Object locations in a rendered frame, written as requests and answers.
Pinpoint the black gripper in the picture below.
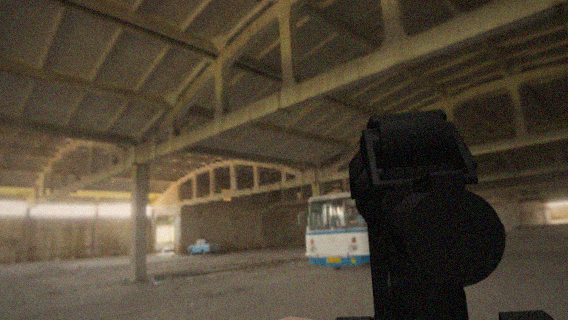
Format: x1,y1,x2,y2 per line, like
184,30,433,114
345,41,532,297
388,261,554,320

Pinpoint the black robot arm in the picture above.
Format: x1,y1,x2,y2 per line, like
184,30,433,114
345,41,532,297
349,110,506,320

